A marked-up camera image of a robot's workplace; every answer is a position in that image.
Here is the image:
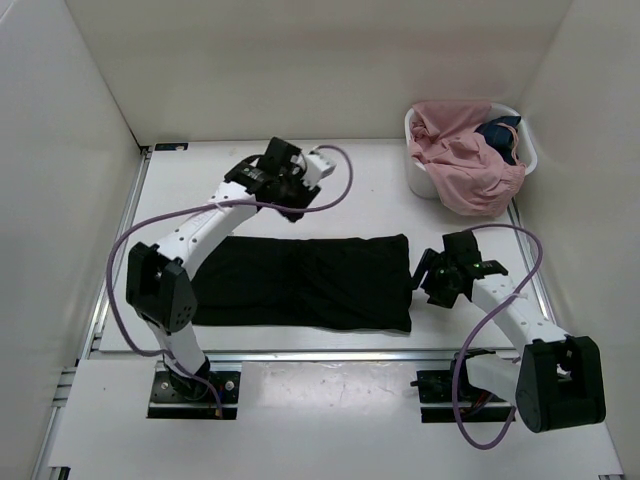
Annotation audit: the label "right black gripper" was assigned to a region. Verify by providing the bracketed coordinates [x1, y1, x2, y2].
[404, 248, 460, 309]

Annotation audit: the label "black trousers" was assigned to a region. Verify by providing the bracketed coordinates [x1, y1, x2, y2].
[192, 235, 412, 333]

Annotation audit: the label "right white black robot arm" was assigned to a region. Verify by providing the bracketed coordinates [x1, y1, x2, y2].
[413, 249, 606, 433]

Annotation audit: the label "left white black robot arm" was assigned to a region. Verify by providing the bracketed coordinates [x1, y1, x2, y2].
[126, 148, 336, 401]

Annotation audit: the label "pink trousers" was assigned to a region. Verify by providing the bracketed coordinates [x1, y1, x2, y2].
[408, 100, 526, 217]

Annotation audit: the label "white plastic basket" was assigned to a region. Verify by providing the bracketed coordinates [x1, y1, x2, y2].
[404, 102, 538, 200]

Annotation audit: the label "navy blue garment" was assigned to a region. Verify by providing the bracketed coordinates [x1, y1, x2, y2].
[475, 116, 521, 166]

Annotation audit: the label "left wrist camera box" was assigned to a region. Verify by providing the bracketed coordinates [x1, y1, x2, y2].
[302, 151, 336, 185]

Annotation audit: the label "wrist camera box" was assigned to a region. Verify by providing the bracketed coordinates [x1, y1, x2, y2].
[302, 151, 336, 185]
[443, 230, 482, 265]

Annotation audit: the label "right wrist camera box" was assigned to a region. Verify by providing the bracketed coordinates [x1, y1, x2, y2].
[443, 230, 482, 265]

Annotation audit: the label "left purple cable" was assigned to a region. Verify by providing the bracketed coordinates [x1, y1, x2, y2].
[106, 144, 356, 409]

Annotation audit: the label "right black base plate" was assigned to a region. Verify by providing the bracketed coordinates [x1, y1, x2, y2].
[410, 370, 511, 424]

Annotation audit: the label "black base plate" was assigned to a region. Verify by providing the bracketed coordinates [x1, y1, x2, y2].
[410, 370, 511, 424]
[147, 370, 241, 420]

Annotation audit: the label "aluminium frame rail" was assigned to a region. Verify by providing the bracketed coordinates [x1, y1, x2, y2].
[74, 144, 569, 366]

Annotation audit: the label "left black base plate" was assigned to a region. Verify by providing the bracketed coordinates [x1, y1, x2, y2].
[147, 370, 241, 420]

